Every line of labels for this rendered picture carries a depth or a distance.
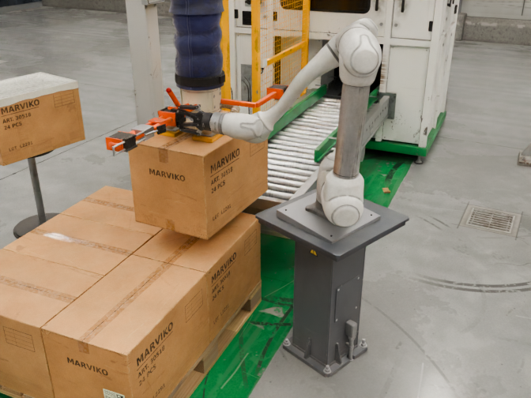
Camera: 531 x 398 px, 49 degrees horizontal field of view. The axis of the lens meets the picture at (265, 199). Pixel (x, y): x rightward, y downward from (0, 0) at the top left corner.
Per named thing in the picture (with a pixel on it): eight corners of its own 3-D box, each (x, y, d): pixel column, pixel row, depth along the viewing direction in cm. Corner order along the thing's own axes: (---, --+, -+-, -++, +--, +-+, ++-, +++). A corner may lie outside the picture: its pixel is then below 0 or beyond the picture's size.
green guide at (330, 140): (374, 99, 508) (374, 88, 504) (386, 99, 504) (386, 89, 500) (313, 162, 375) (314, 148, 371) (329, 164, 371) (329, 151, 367)
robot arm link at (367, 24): (323, 36, 226) (327, 45, 214) (362, 5, 221) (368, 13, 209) (343, 62, 231) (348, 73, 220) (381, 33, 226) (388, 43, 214)
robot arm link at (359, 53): (355, 208, 251) (364, 236, 232) (318, 207, 250) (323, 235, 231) (380, 26, 213) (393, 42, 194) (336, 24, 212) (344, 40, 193)
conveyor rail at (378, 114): (382, 116, 511) (384, 95, 503) (388, 117, 509) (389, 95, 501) (284, 234, 320) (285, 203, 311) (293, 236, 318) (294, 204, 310)
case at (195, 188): (203, 177, 325) (200, 107, 308) (268, 190, 309) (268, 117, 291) (135, 221, 276) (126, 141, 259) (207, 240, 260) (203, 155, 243)
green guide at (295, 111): (315, 92, 527) (315, 82, 523) (326, 93, 523) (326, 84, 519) (238, 150, 394) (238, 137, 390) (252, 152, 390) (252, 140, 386)
